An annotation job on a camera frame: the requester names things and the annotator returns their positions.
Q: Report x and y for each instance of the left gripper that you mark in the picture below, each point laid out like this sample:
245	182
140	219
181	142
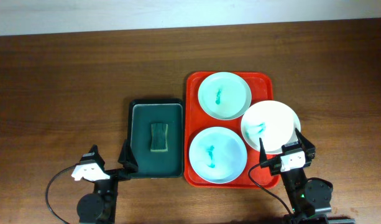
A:
130	164

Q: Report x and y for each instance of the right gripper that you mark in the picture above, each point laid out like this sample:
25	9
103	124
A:
309	150

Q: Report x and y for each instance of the white plate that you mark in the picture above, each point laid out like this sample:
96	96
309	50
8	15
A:
272	122

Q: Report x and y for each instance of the green yellow sponge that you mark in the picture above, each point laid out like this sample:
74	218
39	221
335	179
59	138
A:
159	132

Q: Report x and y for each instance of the light blue plate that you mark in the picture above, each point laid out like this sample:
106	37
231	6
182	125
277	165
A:
218	155

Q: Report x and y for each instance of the mint green plate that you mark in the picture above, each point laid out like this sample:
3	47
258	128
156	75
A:
224	95

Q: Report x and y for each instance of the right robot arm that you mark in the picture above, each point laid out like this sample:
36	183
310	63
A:
309	197

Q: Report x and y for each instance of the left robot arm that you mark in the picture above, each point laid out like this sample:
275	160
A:
100	205

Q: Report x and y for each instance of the dark green water tray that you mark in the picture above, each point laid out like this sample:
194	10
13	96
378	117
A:
143	113

